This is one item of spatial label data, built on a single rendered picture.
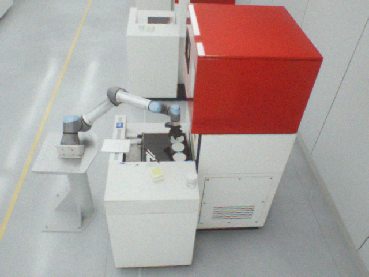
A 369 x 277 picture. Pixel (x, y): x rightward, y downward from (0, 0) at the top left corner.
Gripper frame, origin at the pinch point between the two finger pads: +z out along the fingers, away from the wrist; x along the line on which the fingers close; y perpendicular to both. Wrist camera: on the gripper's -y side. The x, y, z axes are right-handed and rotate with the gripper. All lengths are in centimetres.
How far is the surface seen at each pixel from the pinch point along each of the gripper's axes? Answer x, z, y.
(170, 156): -11.6, 1.4, 10.7
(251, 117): 20, -46, 53
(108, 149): -46, -6, -21
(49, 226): -94, 90, -61
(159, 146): -10.5, 1.4, -3.8
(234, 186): 19, 25, 53
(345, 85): 161, -17, 64
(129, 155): -33.2, 3.3, -13.0
